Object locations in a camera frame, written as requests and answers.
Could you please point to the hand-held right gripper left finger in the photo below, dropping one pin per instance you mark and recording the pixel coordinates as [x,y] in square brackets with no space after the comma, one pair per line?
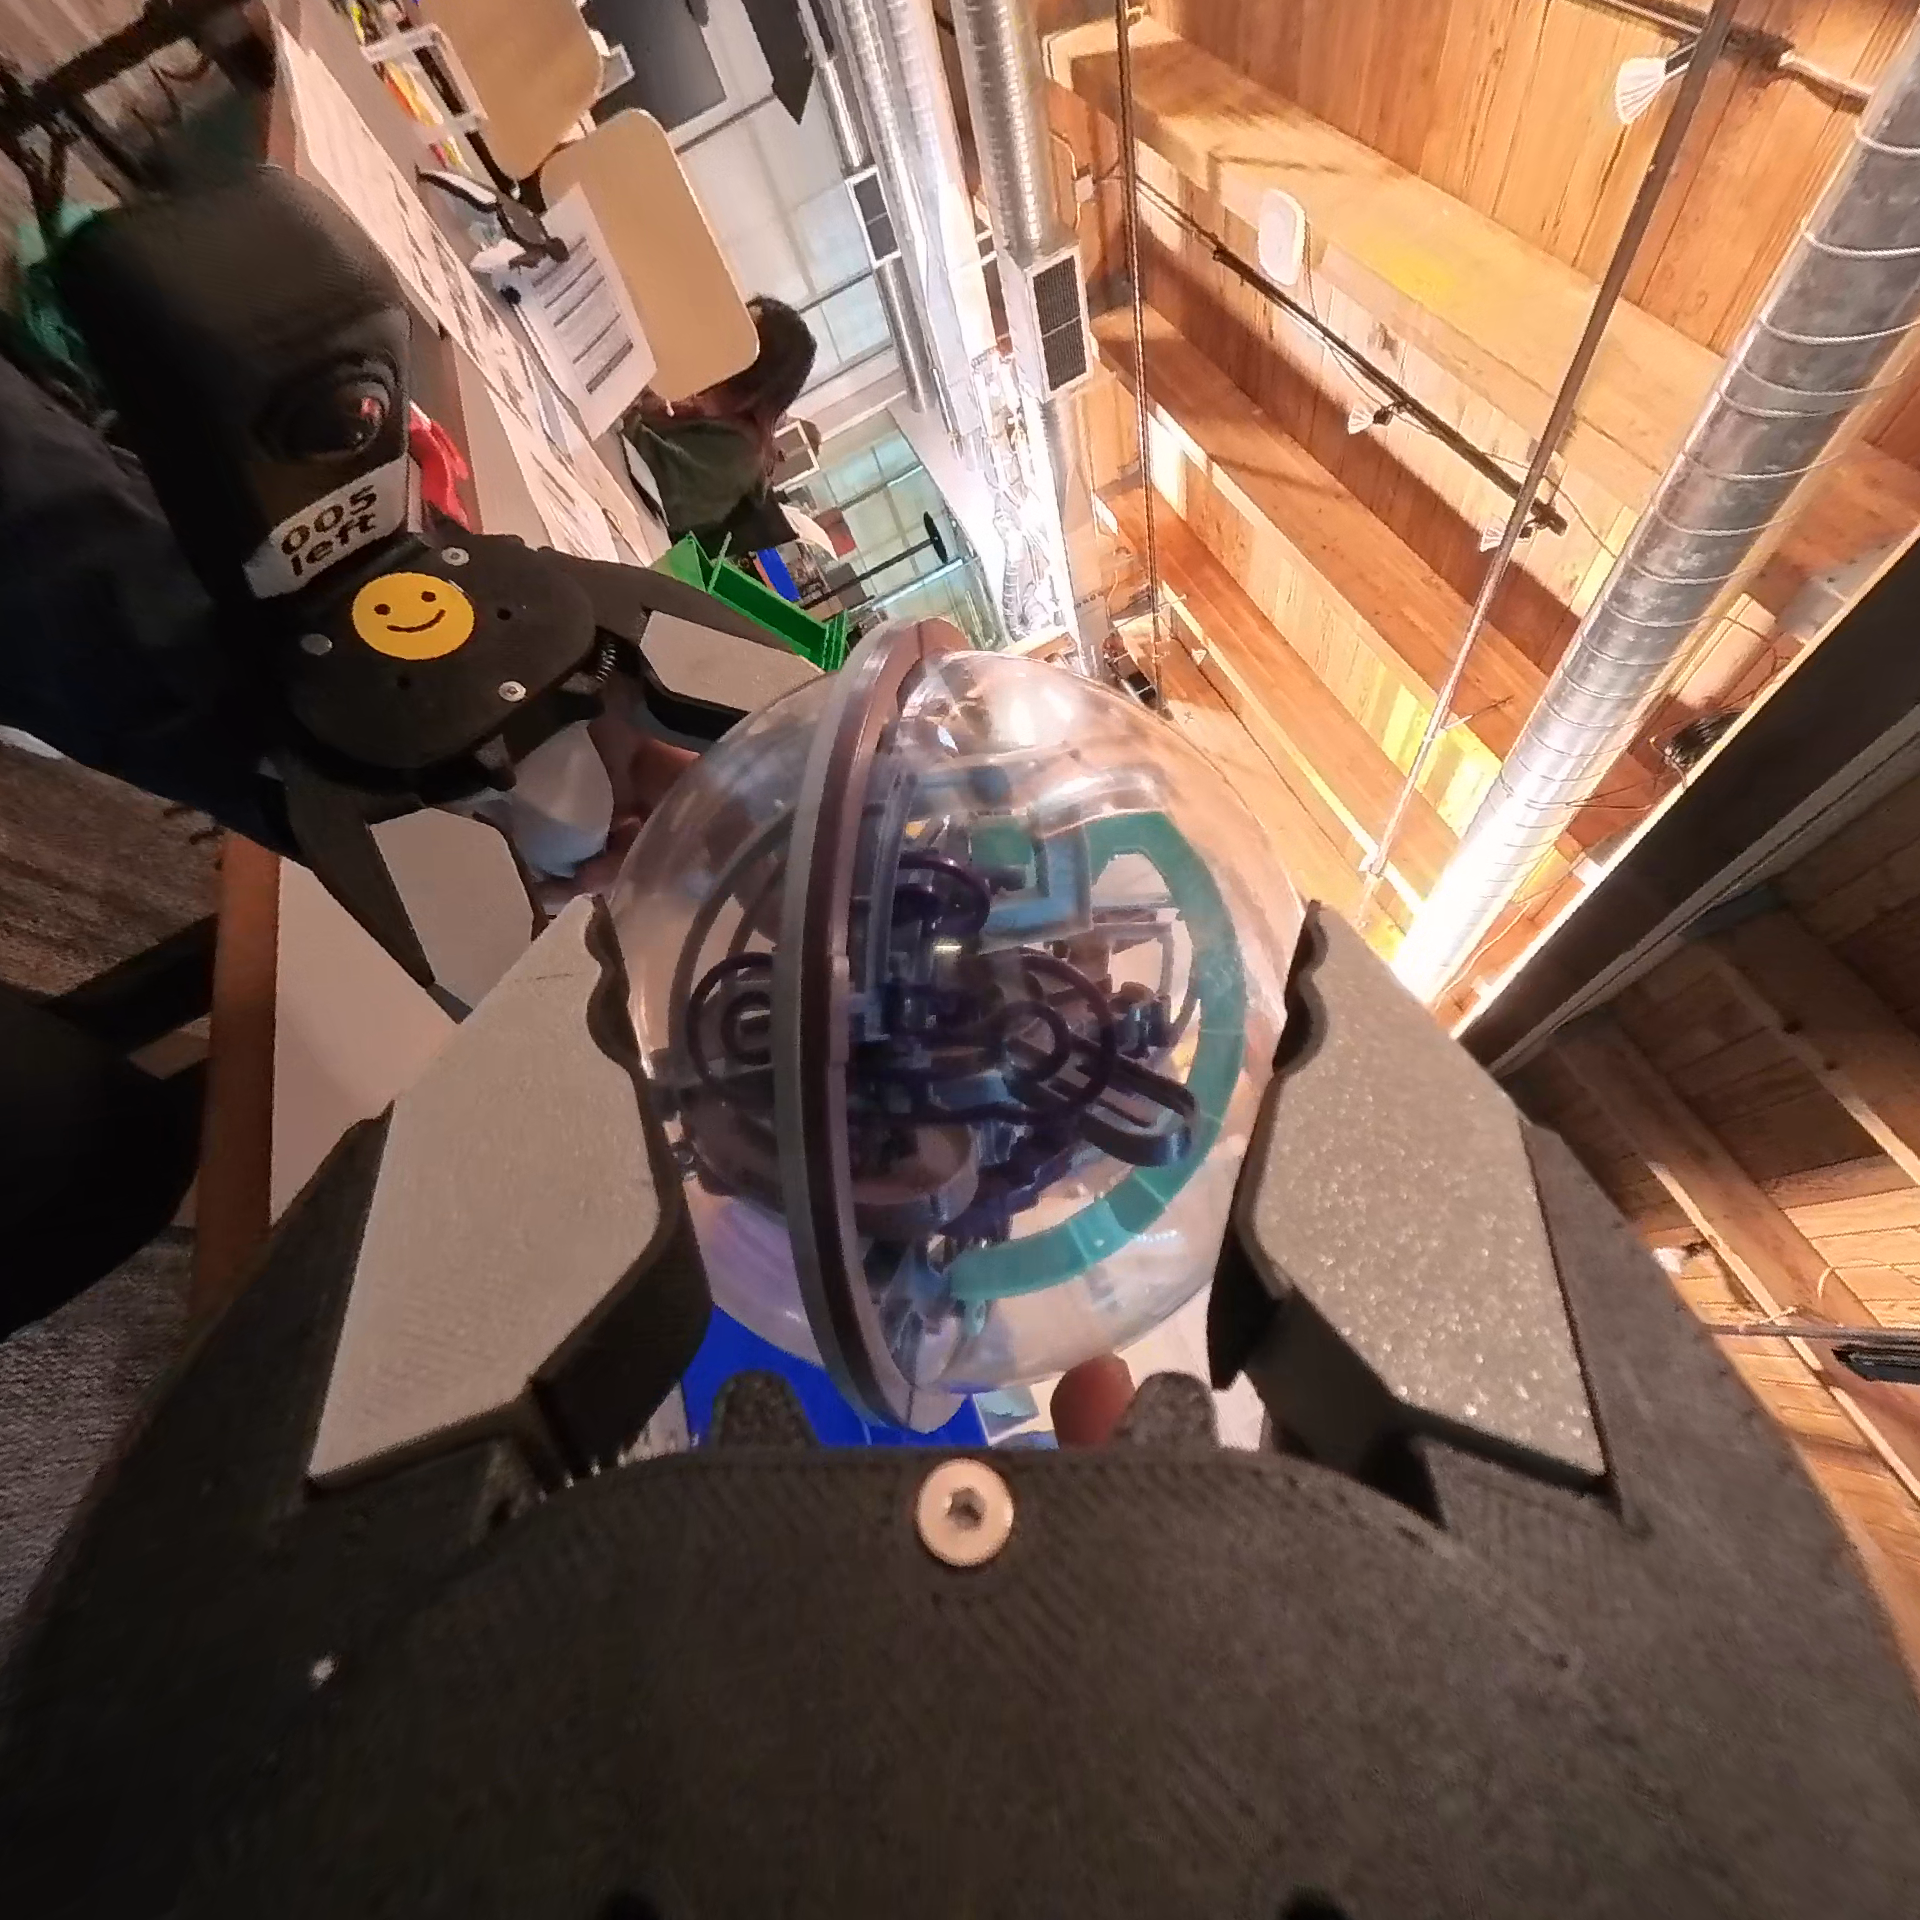
[495,1201]

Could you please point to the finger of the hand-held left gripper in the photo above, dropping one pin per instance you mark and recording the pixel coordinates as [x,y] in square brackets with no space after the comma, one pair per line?
[352,855]
[713,675]

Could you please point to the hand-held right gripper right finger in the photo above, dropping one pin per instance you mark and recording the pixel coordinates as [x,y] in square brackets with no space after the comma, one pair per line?
[1395,1231]

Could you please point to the clear plastic maze ball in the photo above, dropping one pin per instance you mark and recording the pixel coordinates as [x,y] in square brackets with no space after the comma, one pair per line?
[931,931]

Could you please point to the person's left forearm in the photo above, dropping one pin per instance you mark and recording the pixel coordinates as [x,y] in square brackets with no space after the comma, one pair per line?
[107,629]

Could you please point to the person's right hand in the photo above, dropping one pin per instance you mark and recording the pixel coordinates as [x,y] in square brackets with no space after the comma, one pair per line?
[1093,1402]

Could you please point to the green plastic bin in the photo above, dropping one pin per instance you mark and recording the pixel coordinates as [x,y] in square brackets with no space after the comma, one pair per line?
[750,593]

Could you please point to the blue plastic bin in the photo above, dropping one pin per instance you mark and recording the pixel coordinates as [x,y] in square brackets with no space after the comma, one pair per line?
[750,1388]

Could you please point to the printed paper sheet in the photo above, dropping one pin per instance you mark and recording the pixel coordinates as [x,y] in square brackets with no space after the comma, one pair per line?
[579,307]

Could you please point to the beige chair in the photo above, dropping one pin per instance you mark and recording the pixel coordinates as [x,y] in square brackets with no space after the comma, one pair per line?
[518,67]
[661,255]

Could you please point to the white air vent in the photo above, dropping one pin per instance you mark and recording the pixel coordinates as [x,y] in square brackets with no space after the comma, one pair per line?
[1060,323]

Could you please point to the white ceiling sensor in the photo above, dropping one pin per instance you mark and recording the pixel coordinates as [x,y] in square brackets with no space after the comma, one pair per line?
[1284,234]

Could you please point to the small metal air duct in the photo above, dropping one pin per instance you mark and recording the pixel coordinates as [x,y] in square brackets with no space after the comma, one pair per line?
[1005,135]

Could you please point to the large metal air duct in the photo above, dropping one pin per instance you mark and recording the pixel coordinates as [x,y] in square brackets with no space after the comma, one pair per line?
[1695,465]

